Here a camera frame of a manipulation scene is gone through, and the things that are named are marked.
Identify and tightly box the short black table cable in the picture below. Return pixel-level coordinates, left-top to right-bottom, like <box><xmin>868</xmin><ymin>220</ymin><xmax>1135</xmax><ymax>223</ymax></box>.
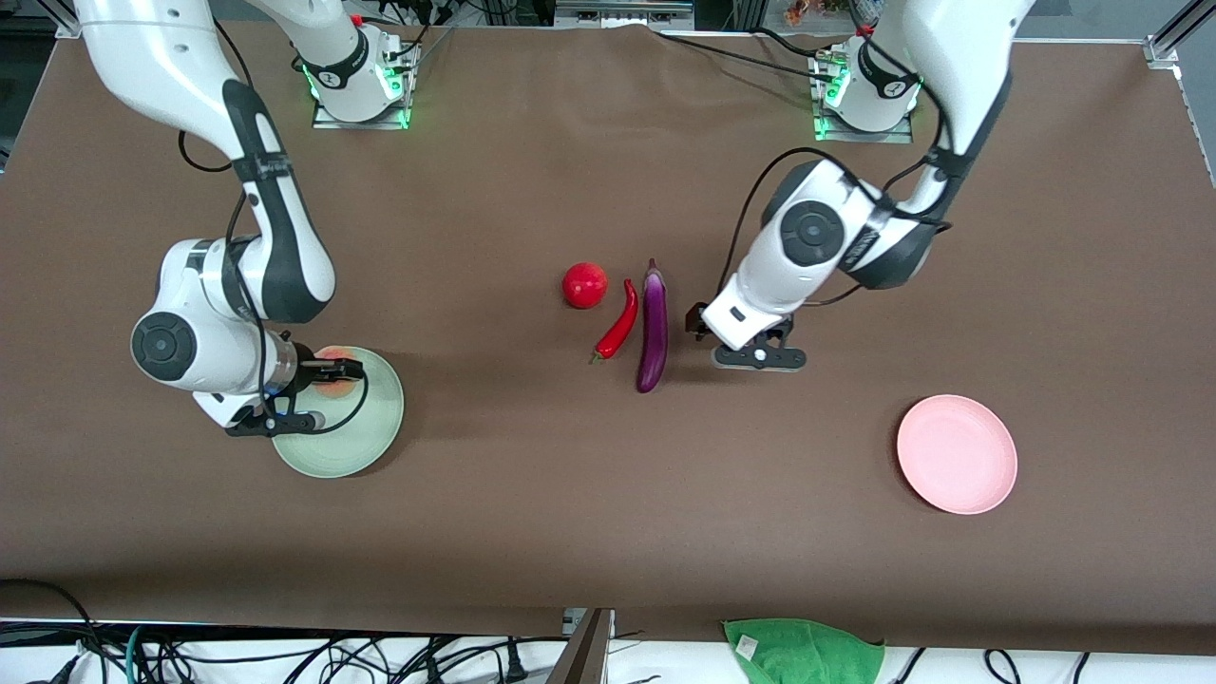
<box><xmin>750</xmin><ymin>27</ymin><xmax>837</xmax><ymax>58</ymax></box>

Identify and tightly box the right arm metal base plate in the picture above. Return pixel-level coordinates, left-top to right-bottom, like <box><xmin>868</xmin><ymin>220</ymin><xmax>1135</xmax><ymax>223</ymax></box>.
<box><xmin>312</xmin><ymin>43</ymin><xmax>416</xmax><ymax>131</ymax></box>

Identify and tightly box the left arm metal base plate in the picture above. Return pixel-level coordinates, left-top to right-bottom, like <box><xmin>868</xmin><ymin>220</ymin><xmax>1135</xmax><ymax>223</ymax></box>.
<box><xmin>810</xmin><ymin>52</ymin><xmax>915</xmax><ymax>145</ymax></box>

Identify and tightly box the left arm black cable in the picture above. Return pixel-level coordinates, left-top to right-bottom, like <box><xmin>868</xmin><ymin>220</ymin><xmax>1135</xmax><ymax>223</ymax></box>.
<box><xmin>717</xmin><ymin>147</ymin><xmax>951</xmax><ymax>310</ymax></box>

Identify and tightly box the red round toy fruit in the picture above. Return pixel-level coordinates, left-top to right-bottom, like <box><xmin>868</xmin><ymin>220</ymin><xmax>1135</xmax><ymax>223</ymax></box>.
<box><xmin>561</xmin><ymin>262</ymin><xmax>609</xmax><ymax>310</ymax></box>

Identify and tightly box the long black table cable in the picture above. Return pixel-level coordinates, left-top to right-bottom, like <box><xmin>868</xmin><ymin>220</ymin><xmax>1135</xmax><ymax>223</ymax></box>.
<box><xmin>657</xmin><ymin>31</ymin><xmax>832</xmax><ymax>79</ymax></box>

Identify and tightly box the thick black floor cable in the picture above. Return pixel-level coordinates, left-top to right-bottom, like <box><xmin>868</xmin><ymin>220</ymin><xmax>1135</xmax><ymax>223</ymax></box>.
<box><xmin>0</xmin><ymin>579</ymin><xmax>101</xmax><ymax>684</ymax></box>

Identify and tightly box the black background device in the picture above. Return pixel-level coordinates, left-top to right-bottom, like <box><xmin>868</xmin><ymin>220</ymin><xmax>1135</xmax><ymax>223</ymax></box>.
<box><xmin>554</xmin><ymin>0</ymin><xmax>696</xmax><ymax>29</ymax></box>

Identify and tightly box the red chili pepper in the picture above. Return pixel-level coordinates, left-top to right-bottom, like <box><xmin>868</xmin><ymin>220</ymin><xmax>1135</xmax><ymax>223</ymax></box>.
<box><xmin>589</xmin><ymin>278</ymin><xmax>640</xmax><ymax>364</ymax></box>

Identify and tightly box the light green round plate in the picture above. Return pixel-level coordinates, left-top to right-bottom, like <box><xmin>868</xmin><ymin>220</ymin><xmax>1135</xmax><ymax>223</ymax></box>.
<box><xmin>271</xmin><ymin>346</ymin><xmax>406</xmax><ymax>479</ymax></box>

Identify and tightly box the pink round plate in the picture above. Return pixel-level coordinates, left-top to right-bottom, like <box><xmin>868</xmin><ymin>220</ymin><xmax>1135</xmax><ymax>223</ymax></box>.
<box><xmin>897</xmin><ymin>394</ymin><xmax>1019</xmax><ymax>516</ymax></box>

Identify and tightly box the green cloth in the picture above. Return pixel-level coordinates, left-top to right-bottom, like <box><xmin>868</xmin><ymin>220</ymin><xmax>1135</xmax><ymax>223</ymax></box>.
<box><xmin>722</xmin><ymin>617</ymin><xmax>887</xmax><ymax>684</ymax></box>

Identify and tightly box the purple eggplant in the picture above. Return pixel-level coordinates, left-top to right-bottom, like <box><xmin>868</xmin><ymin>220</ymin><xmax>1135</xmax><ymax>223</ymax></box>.
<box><xmin>636</xmin><ymin>257</ymin><xmax>670</xmax><ymax>394</ymax></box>

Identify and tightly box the toy peach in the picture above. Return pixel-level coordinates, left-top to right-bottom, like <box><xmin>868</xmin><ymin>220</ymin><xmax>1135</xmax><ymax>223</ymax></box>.
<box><xmin>312</xmin><ymin>347</ymin><xmax>366</xmax><ymax>396</ymax></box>

